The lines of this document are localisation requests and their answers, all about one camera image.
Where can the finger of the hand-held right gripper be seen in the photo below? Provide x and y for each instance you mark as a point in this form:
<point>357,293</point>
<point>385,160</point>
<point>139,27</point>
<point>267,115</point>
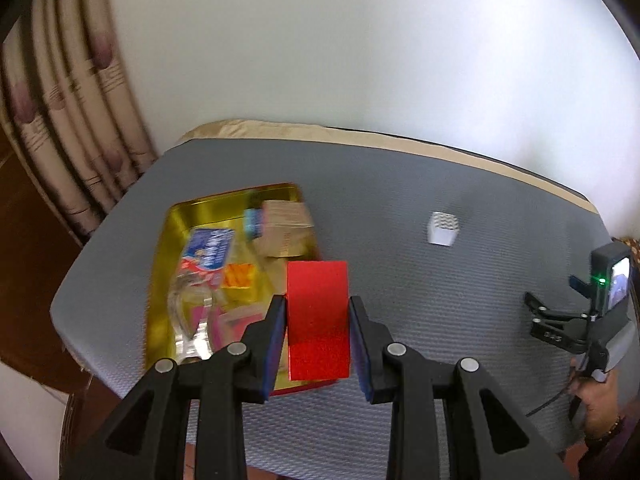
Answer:
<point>560,315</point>
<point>562,334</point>

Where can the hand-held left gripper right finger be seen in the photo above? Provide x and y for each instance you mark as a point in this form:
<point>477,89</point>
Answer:
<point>359,347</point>

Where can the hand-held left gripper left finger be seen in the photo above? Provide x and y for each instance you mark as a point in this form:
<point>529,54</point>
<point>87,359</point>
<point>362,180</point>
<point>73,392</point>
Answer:
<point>276,347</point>

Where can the red block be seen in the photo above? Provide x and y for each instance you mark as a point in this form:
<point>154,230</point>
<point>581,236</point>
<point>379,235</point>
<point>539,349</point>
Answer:
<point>317,320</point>

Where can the tan cardboard box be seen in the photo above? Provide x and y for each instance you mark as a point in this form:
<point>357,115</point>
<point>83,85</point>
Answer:
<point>285,227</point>

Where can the gold metal tin tray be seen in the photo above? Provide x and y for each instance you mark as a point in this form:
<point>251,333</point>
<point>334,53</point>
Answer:
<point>165,280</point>

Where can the person's right hand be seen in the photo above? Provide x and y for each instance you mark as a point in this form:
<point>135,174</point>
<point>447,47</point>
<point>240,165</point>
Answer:
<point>602,405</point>

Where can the pink foam block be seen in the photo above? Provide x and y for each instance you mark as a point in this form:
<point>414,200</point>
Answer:
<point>235,321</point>

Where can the orange foil packet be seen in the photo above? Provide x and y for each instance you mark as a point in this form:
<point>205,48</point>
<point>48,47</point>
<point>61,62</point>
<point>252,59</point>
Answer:
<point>239,276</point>

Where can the clear acrylic object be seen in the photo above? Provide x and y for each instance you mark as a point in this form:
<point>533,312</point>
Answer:
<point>190,310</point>

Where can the toothpaste box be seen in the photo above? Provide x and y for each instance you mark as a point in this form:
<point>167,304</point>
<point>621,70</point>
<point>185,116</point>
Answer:
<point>210,250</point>

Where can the small blue eraser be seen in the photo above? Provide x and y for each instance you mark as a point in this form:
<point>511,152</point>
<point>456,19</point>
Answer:
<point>254,222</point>

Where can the small white patterned box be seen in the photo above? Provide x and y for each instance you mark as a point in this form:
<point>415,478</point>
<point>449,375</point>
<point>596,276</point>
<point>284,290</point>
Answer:
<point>443,230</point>

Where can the grey mesh mat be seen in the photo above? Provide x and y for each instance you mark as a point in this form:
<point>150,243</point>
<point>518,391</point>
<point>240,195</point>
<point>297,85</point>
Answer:
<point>450,170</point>

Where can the brown wooden door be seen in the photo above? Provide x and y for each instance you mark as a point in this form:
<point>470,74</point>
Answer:
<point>25,260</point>

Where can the beige patterned curtain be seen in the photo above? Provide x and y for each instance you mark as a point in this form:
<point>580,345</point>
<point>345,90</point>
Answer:
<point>65,110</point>

